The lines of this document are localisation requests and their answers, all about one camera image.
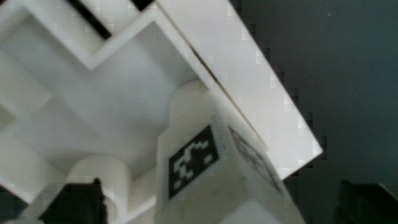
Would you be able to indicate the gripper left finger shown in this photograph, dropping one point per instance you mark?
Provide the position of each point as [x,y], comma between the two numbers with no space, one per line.
[68,204]

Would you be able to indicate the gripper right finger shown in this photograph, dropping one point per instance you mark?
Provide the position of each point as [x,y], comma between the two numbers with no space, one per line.
[366,204]

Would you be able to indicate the white chair leg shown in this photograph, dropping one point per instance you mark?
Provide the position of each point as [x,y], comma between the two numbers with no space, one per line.
[219,185]

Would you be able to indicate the white chair seat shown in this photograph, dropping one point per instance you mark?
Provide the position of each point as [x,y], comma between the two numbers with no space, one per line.
[86,88]

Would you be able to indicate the white right fence bar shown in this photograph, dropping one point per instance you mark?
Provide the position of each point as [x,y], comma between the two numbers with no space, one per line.
[213,30]

